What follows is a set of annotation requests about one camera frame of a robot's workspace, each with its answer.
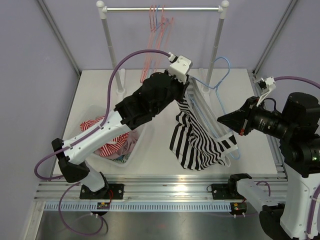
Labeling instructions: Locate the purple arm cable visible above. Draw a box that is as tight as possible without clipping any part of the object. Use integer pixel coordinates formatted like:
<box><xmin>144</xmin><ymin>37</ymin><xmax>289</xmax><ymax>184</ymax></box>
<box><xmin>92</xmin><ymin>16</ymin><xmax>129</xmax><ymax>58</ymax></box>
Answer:
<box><xmin>33</xmin><ymin>49</ymin><xmax>172</xmax><ymax>236</ymax></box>
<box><xmin>254</xmin><ymin>76</ymin><xmax>320</xmax><ymax>236</ymax></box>

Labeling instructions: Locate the red striped tank top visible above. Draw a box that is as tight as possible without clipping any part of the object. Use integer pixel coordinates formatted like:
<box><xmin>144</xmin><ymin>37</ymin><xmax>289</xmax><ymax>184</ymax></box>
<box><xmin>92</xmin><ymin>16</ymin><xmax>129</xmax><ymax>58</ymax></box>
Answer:
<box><xmin>79</xmin><ymin>115</ymin><xmax>131</xmax><ymax>158</ymax></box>

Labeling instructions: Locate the green striped tank top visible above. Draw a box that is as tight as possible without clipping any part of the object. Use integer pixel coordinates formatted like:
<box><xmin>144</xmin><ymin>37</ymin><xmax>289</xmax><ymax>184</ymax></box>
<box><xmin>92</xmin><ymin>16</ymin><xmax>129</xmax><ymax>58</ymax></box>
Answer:
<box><xmin>112</xmin><ymin>153</ymin><xmax>131</xmax><ymax>165</ymax></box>

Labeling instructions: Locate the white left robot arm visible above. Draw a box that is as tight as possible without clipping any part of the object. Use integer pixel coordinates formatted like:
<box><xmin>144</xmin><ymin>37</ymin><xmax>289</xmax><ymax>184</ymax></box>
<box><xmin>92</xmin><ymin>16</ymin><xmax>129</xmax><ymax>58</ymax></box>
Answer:
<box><xmin>51</xmin><ymin>69</ymin><xmax>189</xmax><ymax>199</ymax></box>

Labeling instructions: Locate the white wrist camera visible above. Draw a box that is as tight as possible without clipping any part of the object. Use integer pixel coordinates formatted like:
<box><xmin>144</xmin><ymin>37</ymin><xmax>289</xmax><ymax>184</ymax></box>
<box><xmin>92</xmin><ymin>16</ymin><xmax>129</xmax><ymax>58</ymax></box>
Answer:
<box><xmin>253</xmin><ymin>76</ymin><xmax>276</xmax><ymax>107</ymax></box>
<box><xmin>168</xmin><ymin>52</ymin><xmax>193</xmax><ymax>85</ymax></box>

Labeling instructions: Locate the white slotted cable duct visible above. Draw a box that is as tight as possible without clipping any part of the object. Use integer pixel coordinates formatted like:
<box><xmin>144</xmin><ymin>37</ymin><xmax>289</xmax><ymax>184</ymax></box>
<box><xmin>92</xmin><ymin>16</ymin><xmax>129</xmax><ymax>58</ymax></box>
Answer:
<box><xmin>44</xmin><ymin>201</ymin><xmax>231</xmax><ymax>212</ymax></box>

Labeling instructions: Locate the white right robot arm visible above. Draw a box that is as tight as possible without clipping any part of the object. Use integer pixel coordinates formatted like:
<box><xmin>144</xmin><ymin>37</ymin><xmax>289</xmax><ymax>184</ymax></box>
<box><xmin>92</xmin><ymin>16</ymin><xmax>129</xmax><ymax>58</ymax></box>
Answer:
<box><xmin>217</xmin><ymin>92</ymin><xmax>320</xmax><ymax>240</ymax></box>

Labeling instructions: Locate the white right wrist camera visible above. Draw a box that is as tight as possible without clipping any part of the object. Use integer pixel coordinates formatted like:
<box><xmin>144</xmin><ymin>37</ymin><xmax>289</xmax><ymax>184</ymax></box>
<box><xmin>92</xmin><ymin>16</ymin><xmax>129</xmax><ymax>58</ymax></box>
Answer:
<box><xmin>253</xmin><ymin>76</ymin><xmax>276</xmax><ymax>107</ymax></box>

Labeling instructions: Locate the black white striped tank top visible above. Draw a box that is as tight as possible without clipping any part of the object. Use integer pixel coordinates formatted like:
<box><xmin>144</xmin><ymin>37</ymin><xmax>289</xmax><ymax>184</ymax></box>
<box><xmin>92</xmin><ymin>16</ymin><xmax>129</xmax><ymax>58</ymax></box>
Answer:
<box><xmin>169</xmin><ymin>77</ymin><xmax>241</xmax><ymax>171</ymax></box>

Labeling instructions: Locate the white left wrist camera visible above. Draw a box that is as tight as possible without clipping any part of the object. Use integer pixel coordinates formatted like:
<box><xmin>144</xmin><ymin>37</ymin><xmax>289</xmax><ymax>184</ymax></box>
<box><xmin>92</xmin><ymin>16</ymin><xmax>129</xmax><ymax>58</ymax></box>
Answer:
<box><xmin>168</xmin><ymin>52</ymin><xmax>193</xmax><ymax>85</ymax></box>

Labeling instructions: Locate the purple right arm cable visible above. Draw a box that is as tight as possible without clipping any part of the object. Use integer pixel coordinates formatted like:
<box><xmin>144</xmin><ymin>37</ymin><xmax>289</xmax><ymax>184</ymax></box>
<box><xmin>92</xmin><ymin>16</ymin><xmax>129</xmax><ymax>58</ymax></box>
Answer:
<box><xmin>254</xmin><ymin>76</ymin><xmax>320</xmax><ymax>236</ymax></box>

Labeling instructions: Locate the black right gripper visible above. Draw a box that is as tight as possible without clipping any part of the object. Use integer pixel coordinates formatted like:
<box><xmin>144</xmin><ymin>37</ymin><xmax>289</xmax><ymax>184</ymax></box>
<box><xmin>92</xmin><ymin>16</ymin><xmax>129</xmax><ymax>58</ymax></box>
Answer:
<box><xmin>218</xmin><ymin>95</ymin><xmax>295</xmax><ymax>139</ymax></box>

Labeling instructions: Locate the mauve pink tank top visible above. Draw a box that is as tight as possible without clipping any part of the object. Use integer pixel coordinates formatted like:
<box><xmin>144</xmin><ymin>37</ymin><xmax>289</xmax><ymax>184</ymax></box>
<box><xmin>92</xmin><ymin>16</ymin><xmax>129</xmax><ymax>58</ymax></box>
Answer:
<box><xmin>115</xmin><ymin>130</ymin><xmax>140</xmax><ymax>157</ymax></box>

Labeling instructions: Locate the pink wire hanger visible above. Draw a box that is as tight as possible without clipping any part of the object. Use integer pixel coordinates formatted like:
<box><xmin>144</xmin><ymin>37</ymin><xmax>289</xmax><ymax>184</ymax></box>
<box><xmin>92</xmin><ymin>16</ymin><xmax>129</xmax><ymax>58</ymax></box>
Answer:
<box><xmin>146</xmin><ymin>5</ymin><xmax>167</xmax><ymax>81</ymax></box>
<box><xmin>140</xmin><ymin>5</ymin><xmax>156</xmax><ymax>83</ymax></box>
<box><xmin>154</xmin><ymin>5</ymin><xmax>176</xmax><ymax>68</ymax></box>

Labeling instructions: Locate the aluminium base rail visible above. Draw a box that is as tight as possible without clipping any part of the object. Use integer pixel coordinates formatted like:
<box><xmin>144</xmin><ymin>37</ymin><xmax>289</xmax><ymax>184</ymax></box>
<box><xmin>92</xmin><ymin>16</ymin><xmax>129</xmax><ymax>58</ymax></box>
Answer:
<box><xmin>34</xmin><ymin>173</ymin><xmax>288</xmax><ymax>202</ymax></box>

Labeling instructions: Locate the metal clothes rack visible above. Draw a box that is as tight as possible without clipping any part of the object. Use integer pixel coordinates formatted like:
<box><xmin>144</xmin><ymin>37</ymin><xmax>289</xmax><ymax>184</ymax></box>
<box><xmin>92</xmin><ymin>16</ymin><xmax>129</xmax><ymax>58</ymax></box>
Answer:
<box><xmin>96</xmin><ymin>0</ymin><xmax>230</xmax><ymax>94</ymax></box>

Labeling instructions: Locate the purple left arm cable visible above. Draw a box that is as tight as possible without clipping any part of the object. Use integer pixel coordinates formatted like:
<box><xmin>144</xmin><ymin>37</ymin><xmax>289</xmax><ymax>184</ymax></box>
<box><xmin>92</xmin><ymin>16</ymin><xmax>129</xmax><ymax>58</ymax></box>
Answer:
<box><xmin>33</xmin><ymin>49</ymin><xmax>172</xmax><ymax>236</ymax></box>

